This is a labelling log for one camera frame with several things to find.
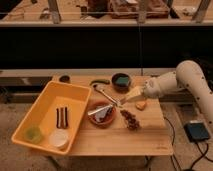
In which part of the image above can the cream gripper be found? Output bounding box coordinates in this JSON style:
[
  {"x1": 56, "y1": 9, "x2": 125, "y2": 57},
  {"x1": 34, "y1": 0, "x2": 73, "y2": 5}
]
[{"x1": 120, "y1": 84, "x2": 152, "y2": 104}]

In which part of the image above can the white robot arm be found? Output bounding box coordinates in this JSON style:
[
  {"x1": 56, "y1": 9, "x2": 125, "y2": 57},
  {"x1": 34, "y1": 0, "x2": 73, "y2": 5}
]
[{"x1": 120, "y1": 60, "x2": 213, "y2": 132}]

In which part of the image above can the small dark round cup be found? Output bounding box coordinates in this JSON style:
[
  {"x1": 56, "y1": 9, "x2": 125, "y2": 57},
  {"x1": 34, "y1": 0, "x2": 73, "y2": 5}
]
[{"x1": 59, "y1": 75, "x2": 71, "y2": 83}]

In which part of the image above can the white plastic cup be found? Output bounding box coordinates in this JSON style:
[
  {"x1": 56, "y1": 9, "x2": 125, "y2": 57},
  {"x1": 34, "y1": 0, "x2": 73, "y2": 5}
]
[{"x1": 49, "y1": 129, "x2": 69, "y2": 149}]

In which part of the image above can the orange toy piece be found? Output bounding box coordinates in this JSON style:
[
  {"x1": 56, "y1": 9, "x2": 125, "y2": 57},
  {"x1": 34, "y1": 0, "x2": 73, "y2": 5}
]
[{"x1": 135, "y1": 101, "x2": 147, "y2": 111}]

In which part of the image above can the dark pan with teal sponge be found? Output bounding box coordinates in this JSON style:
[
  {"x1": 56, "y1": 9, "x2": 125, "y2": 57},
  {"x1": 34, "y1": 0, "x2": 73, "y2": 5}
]
[{"x1": 111, "y1": 73, "x2": 131, "y2": 93}]

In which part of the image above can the brown grape bunch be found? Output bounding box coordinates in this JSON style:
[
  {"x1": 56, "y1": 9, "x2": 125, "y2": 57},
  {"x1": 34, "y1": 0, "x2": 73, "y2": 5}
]
[{"x1": 120, "y1": 110, "x2": 140, "y2": 131}]

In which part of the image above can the dark green cucumber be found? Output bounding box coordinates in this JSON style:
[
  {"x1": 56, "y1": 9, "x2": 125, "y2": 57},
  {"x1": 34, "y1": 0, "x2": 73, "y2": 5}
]
[{"x1": 90, "y1": 79, "x2": 110, "y2": 85}]

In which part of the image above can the orange bowl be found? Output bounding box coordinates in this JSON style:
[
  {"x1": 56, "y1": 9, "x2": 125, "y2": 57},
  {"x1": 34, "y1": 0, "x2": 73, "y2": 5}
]
[{"x1": 87, "y1": 101, "x2": 116, "y2": 128}]

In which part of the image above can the grey crumpled cloth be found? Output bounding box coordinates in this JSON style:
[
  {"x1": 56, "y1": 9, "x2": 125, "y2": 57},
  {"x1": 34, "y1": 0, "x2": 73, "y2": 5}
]
[{"x1": 94, "y1": 107, "x2": 113, "y2": 123}]

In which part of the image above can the black power box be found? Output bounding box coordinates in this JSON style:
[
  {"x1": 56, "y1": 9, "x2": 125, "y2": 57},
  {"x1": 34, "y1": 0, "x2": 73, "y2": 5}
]
[{"x1": 184, "y1": 122, "x2": 210, "y2": 142}]

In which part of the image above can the dark brown striped block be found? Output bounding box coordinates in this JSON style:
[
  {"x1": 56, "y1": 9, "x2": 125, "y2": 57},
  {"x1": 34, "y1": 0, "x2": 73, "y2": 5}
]
[{"x1": 56, "y1": 107, "x2": 69, "y2": 129}]

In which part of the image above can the yellow plastic bin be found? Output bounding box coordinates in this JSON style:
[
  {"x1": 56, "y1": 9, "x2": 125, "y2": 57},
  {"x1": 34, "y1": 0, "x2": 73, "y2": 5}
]
[{"x1": 11, "y1": 81, "x2": 91, "y2": 155}]

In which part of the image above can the wooden shelf with clutter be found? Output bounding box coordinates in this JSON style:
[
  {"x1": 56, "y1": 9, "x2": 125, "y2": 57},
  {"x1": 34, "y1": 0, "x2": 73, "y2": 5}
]
[{"x1": 0, "y1": 0, "x2": 213, "y2": 27}]

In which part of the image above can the silver spatula with handle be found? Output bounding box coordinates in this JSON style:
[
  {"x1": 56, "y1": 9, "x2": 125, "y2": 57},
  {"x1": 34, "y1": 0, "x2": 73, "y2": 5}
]
[{"x1": 93, "y1": 84, "x2": 120, "y2": 107}]

